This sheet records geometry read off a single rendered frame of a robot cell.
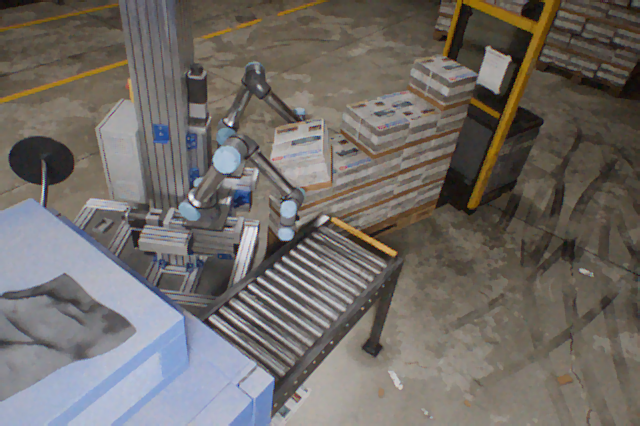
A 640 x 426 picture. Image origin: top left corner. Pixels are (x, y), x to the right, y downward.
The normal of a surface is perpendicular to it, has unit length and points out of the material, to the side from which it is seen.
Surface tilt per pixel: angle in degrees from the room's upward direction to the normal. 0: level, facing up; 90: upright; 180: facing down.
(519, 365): 0
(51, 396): 0
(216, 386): 0
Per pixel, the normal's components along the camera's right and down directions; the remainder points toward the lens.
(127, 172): -0.07, 0.63
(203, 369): 0.11, -0.76
